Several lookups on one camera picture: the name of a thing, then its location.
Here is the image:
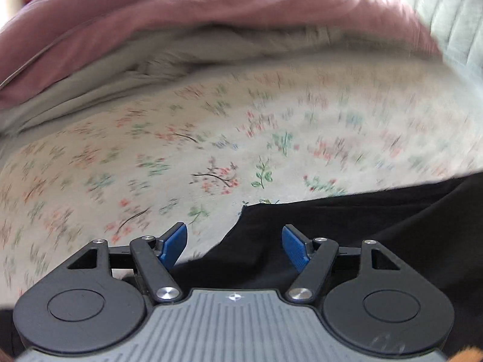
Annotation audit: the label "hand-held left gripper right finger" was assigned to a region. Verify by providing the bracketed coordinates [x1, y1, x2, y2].
[281, 224, 402, 303]

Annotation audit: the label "grey quilted headboard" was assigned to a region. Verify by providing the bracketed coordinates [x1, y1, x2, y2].
[372, 0, 483, 84]

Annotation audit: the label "black pants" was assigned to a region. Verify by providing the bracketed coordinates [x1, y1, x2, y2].
[171, 174, 483, 359]

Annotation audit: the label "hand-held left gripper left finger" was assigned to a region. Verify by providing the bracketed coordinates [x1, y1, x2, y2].
[68, 222, 188, 304]

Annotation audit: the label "pink and grey duvet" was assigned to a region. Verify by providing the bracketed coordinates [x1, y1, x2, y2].
[0, 0, 444, 136]

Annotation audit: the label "floral bed sheet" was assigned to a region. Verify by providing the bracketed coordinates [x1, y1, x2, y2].
[0, 56, 483, 302]

